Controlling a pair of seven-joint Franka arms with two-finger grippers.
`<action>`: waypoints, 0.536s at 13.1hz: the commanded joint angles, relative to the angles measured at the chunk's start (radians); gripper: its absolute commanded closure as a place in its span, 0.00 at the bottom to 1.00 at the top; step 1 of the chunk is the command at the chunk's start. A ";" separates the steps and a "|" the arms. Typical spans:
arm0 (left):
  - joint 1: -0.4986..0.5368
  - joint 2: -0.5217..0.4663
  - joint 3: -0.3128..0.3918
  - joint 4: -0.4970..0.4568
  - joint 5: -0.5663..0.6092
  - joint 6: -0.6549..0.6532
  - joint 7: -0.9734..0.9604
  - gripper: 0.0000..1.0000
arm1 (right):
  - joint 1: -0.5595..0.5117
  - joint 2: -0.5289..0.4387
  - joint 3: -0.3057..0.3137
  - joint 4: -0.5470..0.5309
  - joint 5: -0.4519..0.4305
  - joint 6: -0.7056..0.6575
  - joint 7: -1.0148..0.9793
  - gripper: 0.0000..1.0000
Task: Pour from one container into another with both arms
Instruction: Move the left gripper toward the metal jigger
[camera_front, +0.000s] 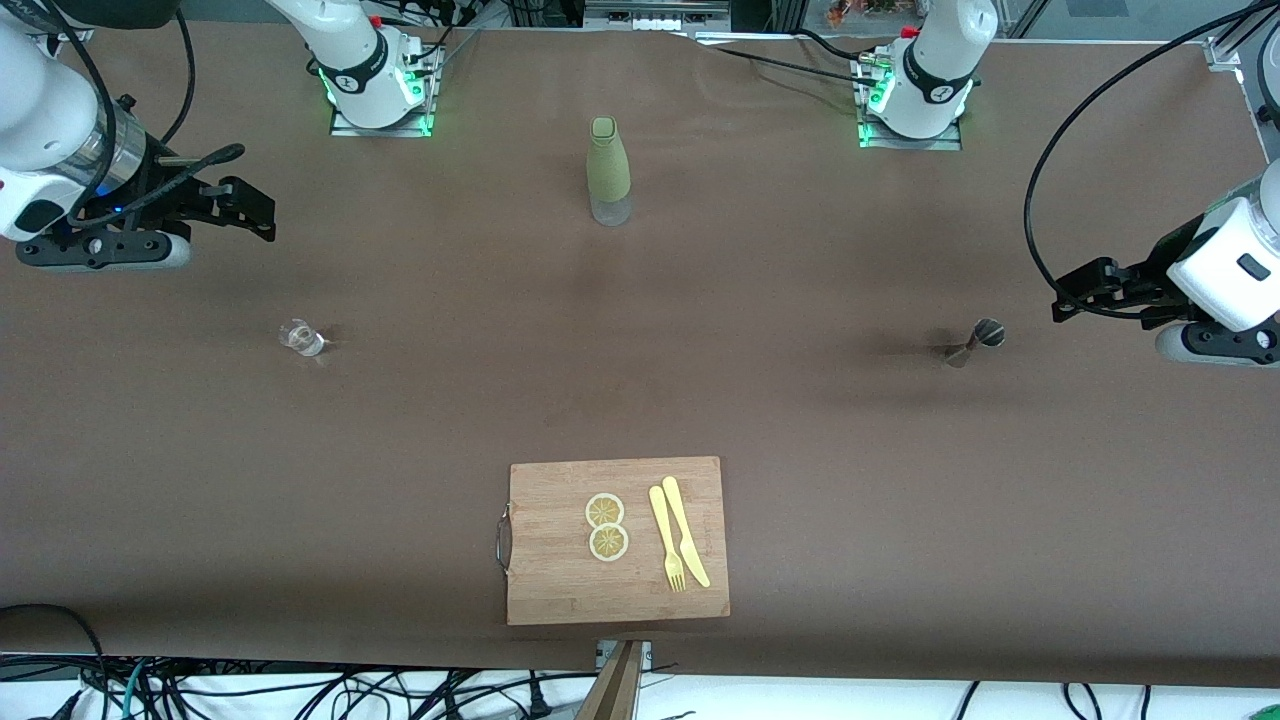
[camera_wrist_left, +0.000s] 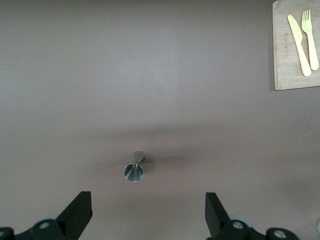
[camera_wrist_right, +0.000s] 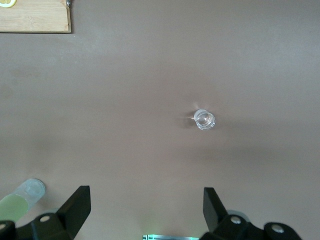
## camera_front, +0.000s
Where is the yellow plastic knife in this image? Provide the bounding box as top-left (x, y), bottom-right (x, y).
top-left (661, 476), bottom-right (712, 589)

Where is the green bottle with clear base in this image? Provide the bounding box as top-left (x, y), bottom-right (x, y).
top-left (586, 116), bottom-right (633, 227)

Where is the small clear glass cup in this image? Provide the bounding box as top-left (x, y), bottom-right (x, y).
top-left (278, 318), bottom-right (327, 358)

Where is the wooden beam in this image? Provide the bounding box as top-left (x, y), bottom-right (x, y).
top-left (575, 641), bottom-right (645, 720)

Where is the black base power cable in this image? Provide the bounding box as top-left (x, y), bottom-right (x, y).
top-left (690, 28), bottom-right (891, 91)

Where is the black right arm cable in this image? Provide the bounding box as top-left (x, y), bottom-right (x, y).
top-left (55, 0), bottom-right (247, 219)

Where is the thick black cable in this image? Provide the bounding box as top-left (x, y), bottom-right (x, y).
top-left (0, 603), bottom-right (109, 701)

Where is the steel double jigger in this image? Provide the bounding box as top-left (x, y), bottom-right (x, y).
top-left (943, 318), bottom-right (1006, 369)

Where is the yellow plastic fork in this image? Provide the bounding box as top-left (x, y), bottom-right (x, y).
top-left (648, 485), bottom-right (688, 593)

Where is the wooden cutting board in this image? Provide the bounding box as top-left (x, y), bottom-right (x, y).
top-left (496, 456), bottom-right (731, 627)

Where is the grey metal equipment box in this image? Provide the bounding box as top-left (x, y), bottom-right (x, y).
top-left (585, 0), bottom-right (731, 33)

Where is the aluminium frame profile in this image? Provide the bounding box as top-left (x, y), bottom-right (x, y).
top-left (1205, 35), bottom-right (1280, 161)

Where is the brown table cover sheet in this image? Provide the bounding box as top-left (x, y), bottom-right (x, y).
top-left (0, 20), bottom-right (1280, 691)

